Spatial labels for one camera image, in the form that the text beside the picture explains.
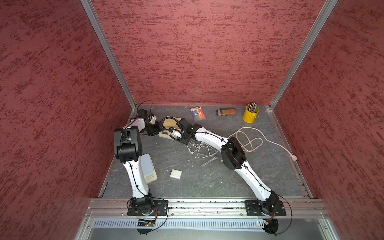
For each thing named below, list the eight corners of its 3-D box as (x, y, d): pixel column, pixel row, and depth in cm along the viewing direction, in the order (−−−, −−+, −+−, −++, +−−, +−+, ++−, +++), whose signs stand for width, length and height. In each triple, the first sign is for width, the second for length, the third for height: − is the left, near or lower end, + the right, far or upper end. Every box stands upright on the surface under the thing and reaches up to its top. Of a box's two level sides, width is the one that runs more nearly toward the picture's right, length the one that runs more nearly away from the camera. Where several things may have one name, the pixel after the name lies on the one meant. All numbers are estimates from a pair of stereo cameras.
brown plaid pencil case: (216, 116, 116) (217, 114, 113) (215, 110, 119) (215, 108, 117) (236, 115, 117) (237, 112, 114) (234, 109, 121) (235, 107, 118)
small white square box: (170, 177, 86) (169, 175, 84) (172, 169, 89) (171, 168, 87) (180, 179, 86) (179, 178, 84) (182, 172, 88) (181, 170, 86)
